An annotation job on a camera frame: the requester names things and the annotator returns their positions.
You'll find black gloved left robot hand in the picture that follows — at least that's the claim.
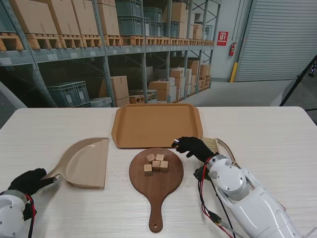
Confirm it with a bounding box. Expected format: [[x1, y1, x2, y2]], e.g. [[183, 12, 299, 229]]
[[7, 168, 57, 199]]

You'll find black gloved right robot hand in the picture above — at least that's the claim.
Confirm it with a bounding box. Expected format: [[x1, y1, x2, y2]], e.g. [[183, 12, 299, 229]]
[[172, 136, 216, 164]]

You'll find beige brush with wooden handle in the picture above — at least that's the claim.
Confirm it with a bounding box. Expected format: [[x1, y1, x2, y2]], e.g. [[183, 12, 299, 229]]
[[201, 137, 236, 164]]

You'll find beige plastic dustpan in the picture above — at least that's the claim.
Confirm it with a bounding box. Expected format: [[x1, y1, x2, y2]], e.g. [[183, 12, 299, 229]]
[[39, 137, 110, 190]]

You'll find round dark wooden cutting board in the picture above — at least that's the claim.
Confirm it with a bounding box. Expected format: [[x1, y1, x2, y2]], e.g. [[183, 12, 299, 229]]
[[128, 147, 184, 233]]

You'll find orange-brown plastic tray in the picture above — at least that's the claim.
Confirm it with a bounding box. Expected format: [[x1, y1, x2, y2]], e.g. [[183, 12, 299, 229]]
[[110, 103, 204, 149]]

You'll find large cardboard box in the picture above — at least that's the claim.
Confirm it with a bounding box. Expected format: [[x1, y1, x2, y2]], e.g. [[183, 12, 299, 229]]
[[48, 0, 81, 35], [98, 0, 121, 36], [8, 0, 59, 35], [71, 0, 100, 36], [99, 75, 130, 101], [148, 81, 171, 102], [162, 2, 188, 24]]

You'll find gray plastic crate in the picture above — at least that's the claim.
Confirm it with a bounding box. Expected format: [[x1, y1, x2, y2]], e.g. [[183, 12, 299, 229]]
[[115, 0, 144, 17], [143, 7, 163, 23], [47, 81, 90, 108], [117, 16, 147, 37], [148, 21, 164, 37]]

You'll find gray metal shelving rack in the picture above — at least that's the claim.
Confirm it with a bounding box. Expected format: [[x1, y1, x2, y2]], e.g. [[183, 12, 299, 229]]
[[0, 0, 221, 108]]

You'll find black tripod stand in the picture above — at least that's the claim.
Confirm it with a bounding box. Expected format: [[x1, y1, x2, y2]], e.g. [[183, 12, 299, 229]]
[[279, 56, 317, 107]]

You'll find gray roller shutter door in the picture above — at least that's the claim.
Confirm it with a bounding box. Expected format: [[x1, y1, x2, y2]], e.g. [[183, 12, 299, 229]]
[[234, 0, 317, 82]]

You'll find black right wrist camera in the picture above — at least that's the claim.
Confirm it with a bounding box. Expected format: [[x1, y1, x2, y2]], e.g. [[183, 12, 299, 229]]
[[193, 166, 208, 181]]

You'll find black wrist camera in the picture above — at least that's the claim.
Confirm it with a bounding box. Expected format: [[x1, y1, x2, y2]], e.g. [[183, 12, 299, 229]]
[[193, 166, 208, 181], [24, 203, 37, 221]]

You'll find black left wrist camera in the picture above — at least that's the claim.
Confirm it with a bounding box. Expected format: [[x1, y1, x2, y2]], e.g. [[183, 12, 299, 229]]
[[24, 203, 37, 221]]

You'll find red black left arm cable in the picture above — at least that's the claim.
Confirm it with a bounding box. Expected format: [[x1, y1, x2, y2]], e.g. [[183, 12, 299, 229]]
[[23, 194, 38, 238]]

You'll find red black arm cable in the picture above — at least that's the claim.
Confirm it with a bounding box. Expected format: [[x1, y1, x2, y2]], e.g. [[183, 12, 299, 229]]
[[23, 194, 38, 238], [197, 158, 246, 238]]

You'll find red black right arm cable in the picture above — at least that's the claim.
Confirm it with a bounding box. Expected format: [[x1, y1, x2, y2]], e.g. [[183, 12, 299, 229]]
[[197, 158, 246, 238]]

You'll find yellow corner guard post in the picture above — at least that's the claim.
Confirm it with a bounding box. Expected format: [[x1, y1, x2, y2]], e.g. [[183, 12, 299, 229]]
[[229, 61, 238, 83]]

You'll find red wall sign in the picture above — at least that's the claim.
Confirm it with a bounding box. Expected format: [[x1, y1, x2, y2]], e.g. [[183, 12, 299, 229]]
[[216, 31, 228, 46]]

